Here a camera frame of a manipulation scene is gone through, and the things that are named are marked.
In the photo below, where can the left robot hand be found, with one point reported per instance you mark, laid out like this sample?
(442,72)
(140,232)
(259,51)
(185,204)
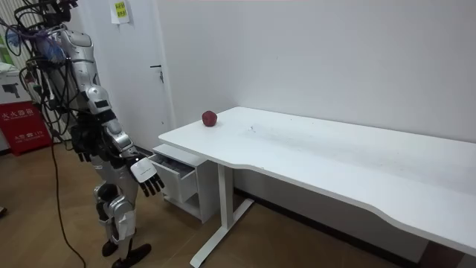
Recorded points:
(80,139)

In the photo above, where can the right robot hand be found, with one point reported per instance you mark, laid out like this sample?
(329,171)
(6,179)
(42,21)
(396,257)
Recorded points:
(143,171)

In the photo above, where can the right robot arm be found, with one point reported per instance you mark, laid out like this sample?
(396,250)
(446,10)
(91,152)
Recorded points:
(97,100)

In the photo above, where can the open white drawer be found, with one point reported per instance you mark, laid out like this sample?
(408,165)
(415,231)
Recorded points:
(178,182)

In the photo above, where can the robot legs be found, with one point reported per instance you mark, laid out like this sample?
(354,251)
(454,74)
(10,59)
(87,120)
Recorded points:
(122,216)

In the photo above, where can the red fire equipment box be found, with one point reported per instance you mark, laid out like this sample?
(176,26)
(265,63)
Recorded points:
(22,126)

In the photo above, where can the white drawer cabinet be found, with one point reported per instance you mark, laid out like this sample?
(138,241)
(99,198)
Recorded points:
(206,186)

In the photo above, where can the white door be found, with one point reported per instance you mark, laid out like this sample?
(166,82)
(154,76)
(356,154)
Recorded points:
(126,82)

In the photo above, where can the red apple soft toy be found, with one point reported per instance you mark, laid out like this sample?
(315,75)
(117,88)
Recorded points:
(209,118)

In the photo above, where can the white cardboard box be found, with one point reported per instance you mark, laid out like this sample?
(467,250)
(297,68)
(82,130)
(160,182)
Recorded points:
(13,80)

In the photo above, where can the robot body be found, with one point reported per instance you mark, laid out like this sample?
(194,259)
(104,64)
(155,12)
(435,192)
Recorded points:
(61,13)

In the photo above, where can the yellow sticker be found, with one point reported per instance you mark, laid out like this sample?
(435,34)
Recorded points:
(121,9)

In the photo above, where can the white desk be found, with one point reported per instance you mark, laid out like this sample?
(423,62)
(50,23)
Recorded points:
(334,156)

